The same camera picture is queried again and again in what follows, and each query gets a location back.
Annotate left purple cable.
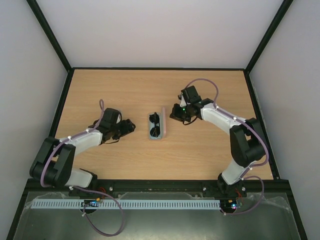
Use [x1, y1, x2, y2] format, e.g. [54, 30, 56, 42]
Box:
[39, 99, 126, 237]

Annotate right controller circuit board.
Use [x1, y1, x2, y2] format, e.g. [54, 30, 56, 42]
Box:
[220, 197, 244, 211]

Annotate purple cable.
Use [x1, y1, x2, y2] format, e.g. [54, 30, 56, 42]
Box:
[39, 99, 126, 237]
[186, 78, 271, 216]

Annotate black aluminium frame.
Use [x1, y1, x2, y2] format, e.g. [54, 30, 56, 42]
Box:
[7, 0, 307, 240]

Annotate controller circuit board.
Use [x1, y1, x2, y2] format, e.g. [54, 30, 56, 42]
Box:
[80, 198, 104, 208]
[220, 197, 244, 211]

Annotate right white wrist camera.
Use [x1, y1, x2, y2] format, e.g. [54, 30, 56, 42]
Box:
[178, 93, 187, 108]

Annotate light blue slotted cable duct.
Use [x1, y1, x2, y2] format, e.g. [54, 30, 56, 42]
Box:
[30, 199, 221, 210]

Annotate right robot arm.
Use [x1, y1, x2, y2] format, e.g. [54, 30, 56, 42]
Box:
[170, 85, 270, 196]

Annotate black round sunglasses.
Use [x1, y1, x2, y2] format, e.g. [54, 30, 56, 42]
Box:
[149, 112, 161, 138]

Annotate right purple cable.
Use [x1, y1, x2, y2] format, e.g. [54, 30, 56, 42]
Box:
[186, 78, 271, 216]

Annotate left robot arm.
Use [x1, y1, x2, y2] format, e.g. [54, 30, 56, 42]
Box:
[29, 108, 136, 188]

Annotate left controller circuit board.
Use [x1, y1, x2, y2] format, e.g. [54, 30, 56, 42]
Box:
[80, 198, 104, 208]

